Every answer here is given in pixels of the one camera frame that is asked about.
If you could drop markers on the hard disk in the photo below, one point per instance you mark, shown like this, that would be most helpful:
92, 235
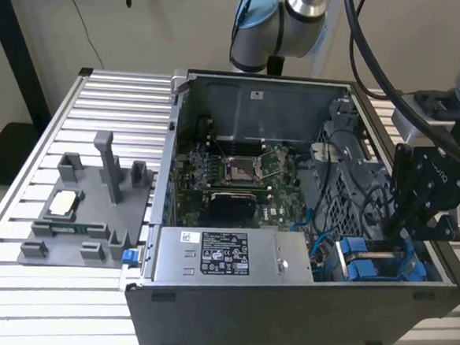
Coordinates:
354, 246

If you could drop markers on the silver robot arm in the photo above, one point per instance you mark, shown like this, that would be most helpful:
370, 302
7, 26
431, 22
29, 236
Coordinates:
258, 44

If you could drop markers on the grey metal disk bay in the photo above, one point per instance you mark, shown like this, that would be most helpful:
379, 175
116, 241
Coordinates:
339, 212

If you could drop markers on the green motherboard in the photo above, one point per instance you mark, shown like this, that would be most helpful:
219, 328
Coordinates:
279, 207

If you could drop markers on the CPU socket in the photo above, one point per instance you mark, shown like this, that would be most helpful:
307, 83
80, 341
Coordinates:
241, 170

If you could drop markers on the white case sticker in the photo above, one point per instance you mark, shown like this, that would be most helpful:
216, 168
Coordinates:
256, 94

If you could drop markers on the black graphics card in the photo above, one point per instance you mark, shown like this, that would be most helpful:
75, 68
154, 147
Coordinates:
233, 208

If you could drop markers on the silver power supply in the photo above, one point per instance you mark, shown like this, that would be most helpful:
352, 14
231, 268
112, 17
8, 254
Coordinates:
232, 255

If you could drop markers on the black open PC case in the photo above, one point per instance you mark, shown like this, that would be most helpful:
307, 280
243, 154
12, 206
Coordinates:
267, 321

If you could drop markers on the thin locking lever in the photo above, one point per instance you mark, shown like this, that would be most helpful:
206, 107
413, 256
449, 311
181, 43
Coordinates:
219, 145

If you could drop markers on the blue case latch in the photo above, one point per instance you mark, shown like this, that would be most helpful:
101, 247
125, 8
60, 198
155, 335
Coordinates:
130, 257

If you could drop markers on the grey parts rack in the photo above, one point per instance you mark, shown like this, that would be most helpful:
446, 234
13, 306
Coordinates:
89, 210

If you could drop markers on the green RAM stick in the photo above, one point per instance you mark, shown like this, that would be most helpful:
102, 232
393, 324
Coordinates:
74, 228

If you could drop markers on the silver CPU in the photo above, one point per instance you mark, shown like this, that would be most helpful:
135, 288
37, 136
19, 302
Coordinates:
64, 203

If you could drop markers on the black monitor stand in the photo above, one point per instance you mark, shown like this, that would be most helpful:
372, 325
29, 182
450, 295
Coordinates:
10, 46

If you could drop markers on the silver wrist camera block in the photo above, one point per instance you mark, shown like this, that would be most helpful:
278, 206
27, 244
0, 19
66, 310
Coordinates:
409, 126

